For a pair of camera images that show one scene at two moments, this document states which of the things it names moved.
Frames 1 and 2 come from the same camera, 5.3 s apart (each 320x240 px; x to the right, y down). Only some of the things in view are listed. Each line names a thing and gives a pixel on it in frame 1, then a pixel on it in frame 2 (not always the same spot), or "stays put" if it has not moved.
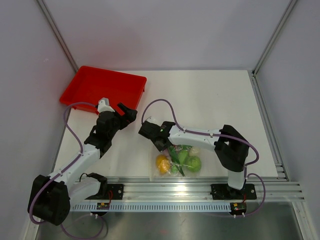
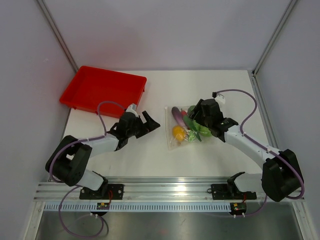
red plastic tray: [90, 84] stays put
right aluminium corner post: [288, 10] stays put
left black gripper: [130, 116] -> [149, 126]
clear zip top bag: [180, 160] -> [182, 130]
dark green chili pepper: [172, 152] -> [187, 118]
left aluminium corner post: [59, 34] stays put
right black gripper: [160, 148] -> [198, 107]
